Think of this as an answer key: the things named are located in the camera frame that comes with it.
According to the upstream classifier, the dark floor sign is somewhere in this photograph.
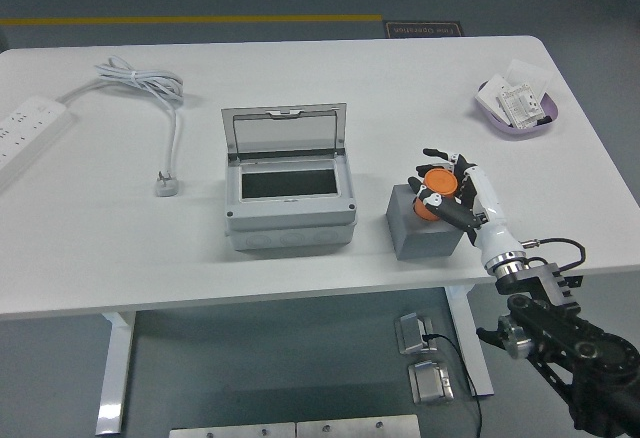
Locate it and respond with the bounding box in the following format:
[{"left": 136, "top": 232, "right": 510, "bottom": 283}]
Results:
[{"left": 383, "top": 20, "right": 466, "bottom": 39}]

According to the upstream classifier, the silver floor socket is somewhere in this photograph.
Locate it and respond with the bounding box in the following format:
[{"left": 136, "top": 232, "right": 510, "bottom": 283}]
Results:
[
  {"left": 407, "top": 360, "right": 455, "bottom": 405},
  {"left": 393, "top": 312, "right": 439, "bottom": 357}
]

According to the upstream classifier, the grey electrical enclosure box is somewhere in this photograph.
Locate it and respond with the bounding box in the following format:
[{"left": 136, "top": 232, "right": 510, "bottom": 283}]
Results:
[{"left": 223, "top": 150, "right": 358, "bottom": 253}]

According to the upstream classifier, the grey block with round hole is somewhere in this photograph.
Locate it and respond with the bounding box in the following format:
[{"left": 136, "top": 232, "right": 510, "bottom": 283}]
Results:
[{"left": 385, "top": 183, "right": 466, "bottom": 262}]

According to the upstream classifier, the black floor cable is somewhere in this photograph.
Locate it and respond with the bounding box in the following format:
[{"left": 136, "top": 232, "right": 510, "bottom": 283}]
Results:
[{"left": 422, "top": 332, "right": 484, "bottom": 438}]

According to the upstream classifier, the purple plastic tray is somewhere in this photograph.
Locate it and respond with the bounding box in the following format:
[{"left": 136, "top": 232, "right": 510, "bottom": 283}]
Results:
[{"left": 473, "top": 79, "right": 561, "bottom": 140}]

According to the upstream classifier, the white power cable with plug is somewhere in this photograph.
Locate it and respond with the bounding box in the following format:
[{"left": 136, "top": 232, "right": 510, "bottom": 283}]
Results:
[{"left": 58, "top": 55, "right": 185, "bottom": 198}]

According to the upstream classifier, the orange cylindrical battery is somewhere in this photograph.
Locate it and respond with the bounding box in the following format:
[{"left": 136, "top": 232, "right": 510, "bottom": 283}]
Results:
[{"left": 413, "top": 167, "right": 460, "bottom": 222}]

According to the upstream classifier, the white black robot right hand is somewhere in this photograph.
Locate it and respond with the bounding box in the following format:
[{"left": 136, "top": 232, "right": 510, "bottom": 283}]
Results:
[{"left": 407, "top": 146, "right": 526, "bottom": 267}]

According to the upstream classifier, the metal floor plate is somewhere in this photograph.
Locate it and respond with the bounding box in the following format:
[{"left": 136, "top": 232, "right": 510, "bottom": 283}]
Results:
[
  {"left": 169, "top": 422, "right": 296, "bottom": 438},
  {"left": 296, "top": 414, "right": 421, "bottom": 438}
]

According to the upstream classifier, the clear hinged box lid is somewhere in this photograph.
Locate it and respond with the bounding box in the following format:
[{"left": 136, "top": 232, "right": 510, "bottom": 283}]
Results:
[{"left": 221, "top": 102, "right": 348, "bottom": 163}]

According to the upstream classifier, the white power strip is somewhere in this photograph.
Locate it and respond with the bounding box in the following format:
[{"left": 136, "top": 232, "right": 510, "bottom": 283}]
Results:
[{"left": 0, "top": 96, "right": 74, "bottom": 194}]

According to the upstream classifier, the white table leg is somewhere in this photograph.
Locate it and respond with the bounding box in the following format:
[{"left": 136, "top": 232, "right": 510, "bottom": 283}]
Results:
[
  {"left": 446, "top": 285, "right": 495, "bottom": 398},
  {"left": 94, "top": 310, "right": 137, "bottom": 435}
]

